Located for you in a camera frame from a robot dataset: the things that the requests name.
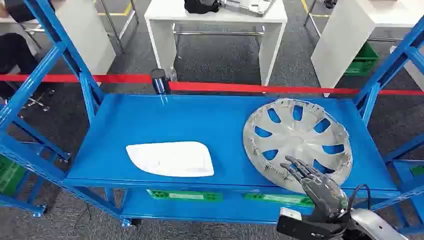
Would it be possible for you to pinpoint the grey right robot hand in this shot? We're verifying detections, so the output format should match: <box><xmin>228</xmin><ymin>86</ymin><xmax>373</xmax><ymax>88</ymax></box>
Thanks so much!
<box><xmin>280</xmin><ymin>155</ymin><xmax>349</xmax><ymax>218</ymax></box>

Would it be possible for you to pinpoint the silver wheel hubcap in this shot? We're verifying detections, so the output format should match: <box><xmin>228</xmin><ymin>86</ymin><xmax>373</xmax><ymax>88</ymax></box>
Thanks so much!
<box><xmin>242</xmin><ymin>98</ymin><xmax>353</xmax><ymax>194</ymax></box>

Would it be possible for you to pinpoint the green plastic crate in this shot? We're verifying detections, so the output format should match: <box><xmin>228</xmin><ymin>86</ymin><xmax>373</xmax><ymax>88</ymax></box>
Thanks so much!
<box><xmin>243</xmin><ymin>193</ymin><xmax>315</xmax><ymax>208</ymax></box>
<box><xmin>0</xmin><ymin>155</ymin><xmax>29</xmax><ymax>198</ymax></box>
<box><xmin>146</xmin><ymin>189</ymin><xmax>224</xmax><ymax>203</ymax></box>
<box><xmin>343</xmin><ymin>42</ymin><xmax>381</xmax><ymax>77</ymax></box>

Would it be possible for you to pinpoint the blue metal shelf rack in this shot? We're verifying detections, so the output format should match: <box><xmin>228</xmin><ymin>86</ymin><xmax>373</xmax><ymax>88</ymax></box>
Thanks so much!
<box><xmin>0</xmin><ymin>0</ymin><xmax>424</xmax><ymax>236</ymax></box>

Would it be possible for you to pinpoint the white plastic cover part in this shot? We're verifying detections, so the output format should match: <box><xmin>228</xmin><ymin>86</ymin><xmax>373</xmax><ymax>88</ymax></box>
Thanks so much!
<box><xmin>125</xmin><ymin>141</ymin><xmax>215</xmax><ymax>178</ymax></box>

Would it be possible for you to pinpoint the white table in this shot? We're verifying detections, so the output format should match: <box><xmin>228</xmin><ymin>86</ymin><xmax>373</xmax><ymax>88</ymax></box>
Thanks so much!
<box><xmin>144</xmin><ymin>0</ymin><xmax>288</xmax><ymax>87</ymax></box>
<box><xmin>0</xmin><ymin>0</ymin><xmax>117</xmax><ymax>76</ymax></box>
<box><xmin>310</xmin><ymin>0</ymin><xmax>424</xmax><ymax>98</ymax></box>

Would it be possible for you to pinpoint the silver metal part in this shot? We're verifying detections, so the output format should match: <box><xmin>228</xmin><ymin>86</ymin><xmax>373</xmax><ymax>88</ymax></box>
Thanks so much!
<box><xmin>219</xmin><ymin>0</ymin><xmax>276</xmax><ymax>17</ymax></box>

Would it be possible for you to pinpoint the black bag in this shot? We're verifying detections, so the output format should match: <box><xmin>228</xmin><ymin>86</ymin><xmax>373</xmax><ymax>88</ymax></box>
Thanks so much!
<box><xmin>184</xmin><ymin>0</ymin><xmax>221</xmax><ymax>15</ymax></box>

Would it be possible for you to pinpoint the person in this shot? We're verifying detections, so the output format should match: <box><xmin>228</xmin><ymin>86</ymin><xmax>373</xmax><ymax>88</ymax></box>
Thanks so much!
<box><xmin>0</xmin><ymin>0</ymin><xmax>41</xmax><ymax>100</ymax></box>

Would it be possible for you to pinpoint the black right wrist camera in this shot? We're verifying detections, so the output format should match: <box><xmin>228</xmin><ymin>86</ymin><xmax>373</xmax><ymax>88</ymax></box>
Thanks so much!
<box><xmin>276</xmin><ymin>207</ymin><xmax>352</xmax><ymax>240</ymax></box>

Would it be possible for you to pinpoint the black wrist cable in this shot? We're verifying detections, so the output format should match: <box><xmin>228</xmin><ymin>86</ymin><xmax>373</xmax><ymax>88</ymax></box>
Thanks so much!
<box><xmin>346</xmin><ymin>184</ymin><xmax>373</xmax><ymax>213</ymax></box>

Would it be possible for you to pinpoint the black barrier post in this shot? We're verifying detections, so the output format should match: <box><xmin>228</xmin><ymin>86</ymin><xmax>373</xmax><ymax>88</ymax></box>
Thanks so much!
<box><xmin>150</xmin><ymin>68</ymin><xmax>172</xmax><ymax>96</ymax></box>

